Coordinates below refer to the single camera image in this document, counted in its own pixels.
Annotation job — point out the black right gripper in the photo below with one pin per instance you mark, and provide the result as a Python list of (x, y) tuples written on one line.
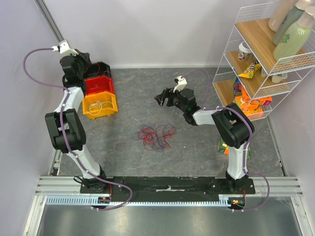
[(168, 96)]

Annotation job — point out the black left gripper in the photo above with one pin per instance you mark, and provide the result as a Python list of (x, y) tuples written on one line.
[(84, 57)]

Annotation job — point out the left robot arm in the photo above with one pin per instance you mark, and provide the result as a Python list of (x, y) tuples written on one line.
[(65, 129)]

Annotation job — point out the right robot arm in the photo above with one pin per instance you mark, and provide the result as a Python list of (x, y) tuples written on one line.
[(232, 124)]

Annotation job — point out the black plastic bin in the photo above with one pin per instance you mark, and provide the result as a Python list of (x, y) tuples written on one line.
[(98, 69)]

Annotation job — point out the red plastic bin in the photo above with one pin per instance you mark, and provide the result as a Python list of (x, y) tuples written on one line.
[(99, 84)]

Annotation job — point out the yellow plastic bin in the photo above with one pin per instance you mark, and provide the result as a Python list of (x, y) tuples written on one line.
[(99, 105)]

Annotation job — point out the colourful small carton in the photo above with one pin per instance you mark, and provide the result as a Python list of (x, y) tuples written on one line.
[(237, 87)]

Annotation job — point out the green orange box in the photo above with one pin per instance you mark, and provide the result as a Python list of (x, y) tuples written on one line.
[(223, 148)]

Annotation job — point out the yellow snack bag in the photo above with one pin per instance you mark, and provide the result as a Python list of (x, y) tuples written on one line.
[(250, 71)]

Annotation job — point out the orange snack boxes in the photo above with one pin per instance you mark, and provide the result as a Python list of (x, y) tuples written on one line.
[(252, 108)]

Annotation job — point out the paper coffee cup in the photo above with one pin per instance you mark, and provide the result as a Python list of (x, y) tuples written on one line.
[(244, 51)]

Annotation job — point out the small white bottle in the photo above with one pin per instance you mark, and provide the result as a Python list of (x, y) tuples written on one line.
[(275, 78)]

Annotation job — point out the green lotion bottle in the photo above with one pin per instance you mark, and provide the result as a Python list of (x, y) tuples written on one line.
[(295, 37)]

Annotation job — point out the beige bottle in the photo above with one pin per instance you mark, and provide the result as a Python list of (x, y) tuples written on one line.
[(282, 9)]

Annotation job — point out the grey green bottle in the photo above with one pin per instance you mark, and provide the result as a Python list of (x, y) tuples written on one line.
[(292, 16)]

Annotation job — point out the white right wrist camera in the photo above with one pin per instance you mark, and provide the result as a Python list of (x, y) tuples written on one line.
[(181, 83)]

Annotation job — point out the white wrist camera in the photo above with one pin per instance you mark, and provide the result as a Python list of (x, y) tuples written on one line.
[(64, 49), (181, 83)]

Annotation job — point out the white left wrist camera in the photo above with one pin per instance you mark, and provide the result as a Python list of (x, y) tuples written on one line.
[(64, 49)]

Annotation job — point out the white wire shelf rack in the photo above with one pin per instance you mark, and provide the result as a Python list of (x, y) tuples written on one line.
[(251, 26)]

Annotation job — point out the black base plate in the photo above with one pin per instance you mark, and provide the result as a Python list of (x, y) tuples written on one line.
[(163, 188)]

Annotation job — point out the slotted cable duct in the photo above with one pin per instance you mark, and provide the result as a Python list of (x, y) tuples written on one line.
[(98, 202)]

